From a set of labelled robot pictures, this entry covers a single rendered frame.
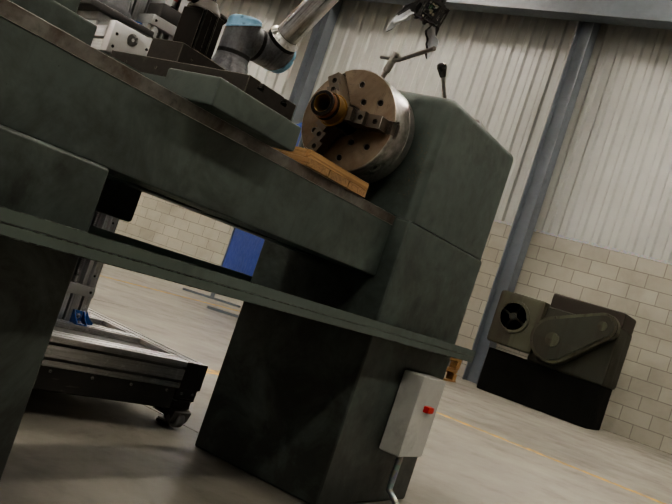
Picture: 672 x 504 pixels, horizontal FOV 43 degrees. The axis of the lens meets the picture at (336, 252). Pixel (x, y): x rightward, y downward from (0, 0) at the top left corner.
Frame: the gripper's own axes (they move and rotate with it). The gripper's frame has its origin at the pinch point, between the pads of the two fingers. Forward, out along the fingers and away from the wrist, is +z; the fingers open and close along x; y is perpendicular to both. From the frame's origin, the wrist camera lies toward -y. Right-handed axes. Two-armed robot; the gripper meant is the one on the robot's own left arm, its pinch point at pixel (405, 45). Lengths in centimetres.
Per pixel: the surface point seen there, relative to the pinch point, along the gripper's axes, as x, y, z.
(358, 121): -4.1, 8.8, 25.9
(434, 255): 43, 1, 48
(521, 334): 581, -669, 102
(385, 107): 1.7, 6.6, 18.4
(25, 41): -87, 85, 48
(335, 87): -11.4, -1.7, 20.4
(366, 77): -4.6, -2.4, 13.2
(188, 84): -58, 60, 41
